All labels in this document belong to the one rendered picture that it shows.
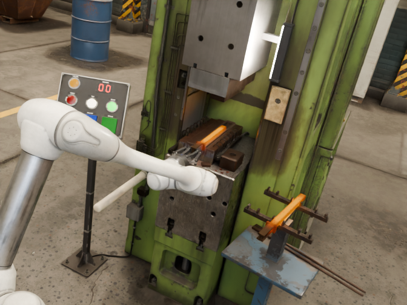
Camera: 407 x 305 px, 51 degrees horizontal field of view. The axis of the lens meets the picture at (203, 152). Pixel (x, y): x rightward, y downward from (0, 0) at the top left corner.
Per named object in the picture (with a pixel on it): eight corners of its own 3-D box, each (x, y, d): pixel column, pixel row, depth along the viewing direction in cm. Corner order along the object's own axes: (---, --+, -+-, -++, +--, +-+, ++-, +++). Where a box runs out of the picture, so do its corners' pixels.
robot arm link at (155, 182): (160, 177, 192) (186, 183, 187) (142, 191, 179) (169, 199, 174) (160, 155, 187) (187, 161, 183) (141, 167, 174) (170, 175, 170)
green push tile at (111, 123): (115, 133, 213) (117, 119, 213) (99, 131, 213) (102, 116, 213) (115, 134, 215) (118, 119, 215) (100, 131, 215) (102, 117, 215)
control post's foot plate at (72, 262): (88, 279, 256) (88, 267, 252) (58, 264, 263) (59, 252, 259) (109, 259, 274) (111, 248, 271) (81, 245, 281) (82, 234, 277)
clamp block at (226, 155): (234, 172, 212) (236, 161, 209) (218, 167, 214) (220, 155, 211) (241, 164, 222) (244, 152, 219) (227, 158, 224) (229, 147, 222)
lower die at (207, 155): (211, 164, 215) (214, 149, 212) (176, 151, 221) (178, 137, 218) (240, 138, 251) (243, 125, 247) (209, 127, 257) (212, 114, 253)
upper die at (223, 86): (225, 98, 200) (229, 78, 196) (187, 86, 206) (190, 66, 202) (254, 80, 235) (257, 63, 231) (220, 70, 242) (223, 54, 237)
